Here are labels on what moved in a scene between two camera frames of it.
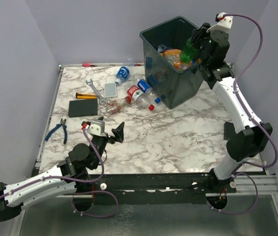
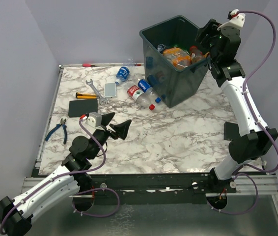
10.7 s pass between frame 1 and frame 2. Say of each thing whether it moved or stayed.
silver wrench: stayed
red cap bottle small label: moved
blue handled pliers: stayed
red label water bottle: stayed
